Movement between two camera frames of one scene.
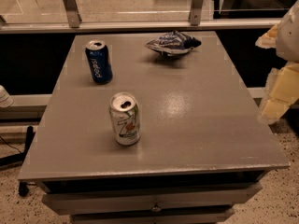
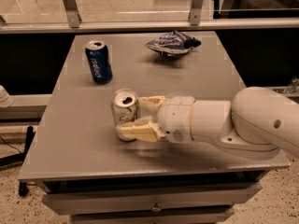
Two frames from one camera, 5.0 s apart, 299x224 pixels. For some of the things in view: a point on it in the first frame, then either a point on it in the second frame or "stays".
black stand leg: [17, 159] stays
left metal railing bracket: [70, 5] stays
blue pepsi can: [100, 63] stays
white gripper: [290, 36] -> [176, 119]
